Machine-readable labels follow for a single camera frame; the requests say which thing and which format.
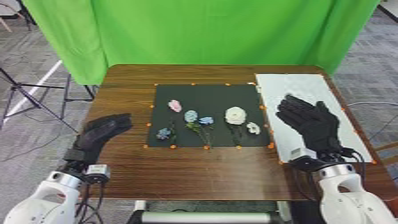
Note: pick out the white sheet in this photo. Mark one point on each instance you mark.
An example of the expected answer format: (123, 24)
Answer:
(302, 85)

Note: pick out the black tripod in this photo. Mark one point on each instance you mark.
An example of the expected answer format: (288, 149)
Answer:
(23, 96)

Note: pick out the small blue flower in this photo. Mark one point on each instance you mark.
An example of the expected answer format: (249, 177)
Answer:
(164, 133)

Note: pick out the small white flower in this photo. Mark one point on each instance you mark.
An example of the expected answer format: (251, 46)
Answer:
(253, 128)

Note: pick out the dark mat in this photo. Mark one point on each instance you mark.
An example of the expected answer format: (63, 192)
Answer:
(206, 96)

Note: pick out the light blue flower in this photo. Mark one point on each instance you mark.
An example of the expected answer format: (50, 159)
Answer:
(190, 116)

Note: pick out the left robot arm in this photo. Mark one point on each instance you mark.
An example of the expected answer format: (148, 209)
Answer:
(50, 196)

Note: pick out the large white flower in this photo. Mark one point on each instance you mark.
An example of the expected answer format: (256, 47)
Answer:
(235, 115)

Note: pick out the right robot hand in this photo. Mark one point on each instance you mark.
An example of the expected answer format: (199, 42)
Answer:
(311, 125)

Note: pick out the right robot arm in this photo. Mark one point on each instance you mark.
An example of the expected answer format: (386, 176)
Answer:
(349, 200)

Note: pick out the pink flower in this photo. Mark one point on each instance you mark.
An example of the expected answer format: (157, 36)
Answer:
(174, 105)

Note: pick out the pale grey bar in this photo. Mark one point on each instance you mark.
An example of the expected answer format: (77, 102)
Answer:
(206, 217)

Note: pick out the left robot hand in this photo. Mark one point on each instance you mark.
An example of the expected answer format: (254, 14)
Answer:
(100, 131)

